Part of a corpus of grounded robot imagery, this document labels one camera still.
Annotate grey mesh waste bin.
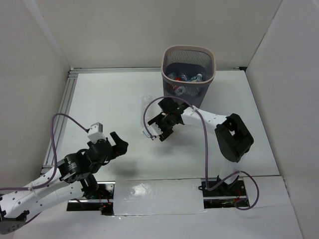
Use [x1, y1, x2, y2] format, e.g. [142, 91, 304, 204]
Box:
[161, 45, 216, 107]

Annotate blue label bottle white cap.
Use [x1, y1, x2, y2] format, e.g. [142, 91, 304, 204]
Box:
[172, 86, 187, 97]

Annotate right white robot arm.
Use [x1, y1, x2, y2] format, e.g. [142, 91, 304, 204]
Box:
[142, 97, 254, 195]

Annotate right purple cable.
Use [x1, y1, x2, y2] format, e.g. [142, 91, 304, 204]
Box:
[143, 96, 260, 211]

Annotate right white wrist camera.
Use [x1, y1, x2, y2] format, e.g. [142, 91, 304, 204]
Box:
[143, 123, 162, 139]

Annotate white taped front panel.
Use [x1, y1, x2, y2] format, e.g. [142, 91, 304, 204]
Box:
[113, 179, 204, 216]

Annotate aluminium frame rail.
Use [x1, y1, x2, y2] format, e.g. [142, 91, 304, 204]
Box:
[38, 66, 247, 180]

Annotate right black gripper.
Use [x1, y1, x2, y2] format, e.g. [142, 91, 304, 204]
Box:
[148, 113, 175, 142]

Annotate red label bottle red cap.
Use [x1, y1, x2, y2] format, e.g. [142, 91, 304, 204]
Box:
[167, 72, 180, 81]

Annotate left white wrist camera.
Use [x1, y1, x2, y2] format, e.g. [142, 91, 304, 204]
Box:
[87, 122, 106, 143]

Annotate purple cable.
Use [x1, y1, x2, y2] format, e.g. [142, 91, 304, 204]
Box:
[0, 113, 90, 224]
[143, 96, 260, 211]

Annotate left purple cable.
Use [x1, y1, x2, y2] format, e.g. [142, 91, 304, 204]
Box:
[0, 113, 90, 224]

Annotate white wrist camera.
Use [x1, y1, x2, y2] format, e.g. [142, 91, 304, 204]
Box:
[143, 123, 162, 139]
[87, 122, 106, 143]

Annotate clear unlabelled plastic bottle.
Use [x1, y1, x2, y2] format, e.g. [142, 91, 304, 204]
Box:
[141, 94, 154, 136]

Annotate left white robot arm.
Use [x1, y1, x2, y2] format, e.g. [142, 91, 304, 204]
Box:
[0, 132, 129, 235]

